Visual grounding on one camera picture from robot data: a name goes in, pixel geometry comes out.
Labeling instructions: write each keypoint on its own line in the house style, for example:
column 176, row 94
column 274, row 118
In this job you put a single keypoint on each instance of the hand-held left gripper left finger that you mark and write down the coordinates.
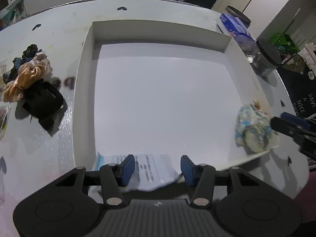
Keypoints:
column 128, row 167

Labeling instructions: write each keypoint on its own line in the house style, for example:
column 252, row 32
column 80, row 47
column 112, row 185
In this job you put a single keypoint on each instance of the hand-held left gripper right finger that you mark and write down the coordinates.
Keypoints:
column 186, row 170

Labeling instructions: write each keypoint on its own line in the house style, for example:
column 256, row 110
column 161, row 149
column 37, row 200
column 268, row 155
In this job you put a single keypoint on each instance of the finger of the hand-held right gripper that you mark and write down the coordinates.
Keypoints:
column 293, row 119
column 284, row 126

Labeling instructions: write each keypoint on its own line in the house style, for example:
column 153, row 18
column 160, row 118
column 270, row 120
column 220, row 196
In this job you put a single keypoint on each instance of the floral print scrunchie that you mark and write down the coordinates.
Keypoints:
column 254, row 128

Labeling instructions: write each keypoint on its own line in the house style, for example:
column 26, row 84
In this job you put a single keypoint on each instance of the white shallow tray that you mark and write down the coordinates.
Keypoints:
column 160, row 91

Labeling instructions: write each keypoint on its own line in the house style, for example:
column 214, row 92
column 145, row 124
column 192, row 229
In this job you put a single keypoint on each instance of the black velvet scrunchie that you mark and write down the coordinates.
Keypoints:
column 42, row 101

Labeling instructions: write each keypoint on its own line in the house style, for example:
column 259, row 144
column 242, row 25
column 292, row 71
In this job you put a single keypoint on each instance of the dark crochet scrunchie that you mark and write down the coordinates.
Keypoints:
column 28, row 51

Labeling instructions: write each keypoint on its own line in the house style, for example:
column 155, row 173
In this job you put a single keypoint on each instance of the clear packet with paper label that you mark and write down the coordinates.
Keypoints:
column 153, row 170

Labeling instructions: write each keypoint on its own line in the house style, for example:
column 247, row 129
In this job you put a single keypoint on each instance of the black mat with white lettering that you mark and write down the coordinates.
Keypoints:
column 296, row 88

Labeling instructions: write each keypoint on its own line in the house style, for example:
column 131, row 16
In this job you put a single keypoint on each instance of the cluttered white shelf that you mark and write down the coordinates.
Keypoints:
column 309, row 56

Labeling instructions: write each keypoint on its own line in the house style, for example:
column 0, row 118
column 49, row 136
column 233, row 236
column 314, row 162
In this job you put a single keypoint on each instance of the glass jar with black lid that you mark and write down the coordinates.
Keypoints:
column 269, row 51

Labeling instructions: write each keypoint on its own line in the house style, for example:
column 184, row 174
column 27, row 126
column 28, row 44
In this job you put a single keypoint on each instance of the green plastic bag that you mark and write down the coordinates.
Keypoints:
column 284, row 42

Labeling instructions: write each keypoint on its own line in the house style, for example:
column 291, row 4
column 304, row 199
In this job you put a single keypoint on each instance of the blue tissue box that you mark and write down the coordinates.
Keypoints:
column 234, row 27

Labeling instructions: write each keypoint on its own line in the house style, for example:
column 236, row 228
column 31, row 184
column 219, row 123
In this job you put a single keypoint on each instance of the round container with black lid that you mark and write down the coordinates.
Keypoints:
column 238, row 13

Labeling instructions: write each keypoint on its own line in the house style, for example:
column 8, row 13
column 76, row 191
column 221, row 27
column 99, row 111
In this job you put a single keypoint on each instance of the cream satin scrunchie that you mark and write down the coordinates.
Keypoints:
column 44, row 64

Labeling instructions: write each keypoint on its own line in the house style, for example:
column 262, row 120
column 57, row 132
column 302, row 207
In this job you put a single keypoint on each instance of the gold satin scrunchie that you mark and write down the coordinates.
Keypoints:
column 27, row 74

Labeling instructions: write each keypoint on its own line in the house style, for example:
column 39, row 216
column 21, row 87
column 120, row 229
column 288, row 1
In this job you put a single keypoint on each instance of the colourful clutter by wall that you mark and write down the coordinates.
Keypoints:
column 11, row 17

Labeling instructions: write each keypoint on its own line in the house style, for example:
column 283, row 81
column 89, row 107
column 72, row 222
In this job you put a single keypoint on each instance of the window with white frame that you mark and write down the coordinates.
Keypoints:
column 9, row 1

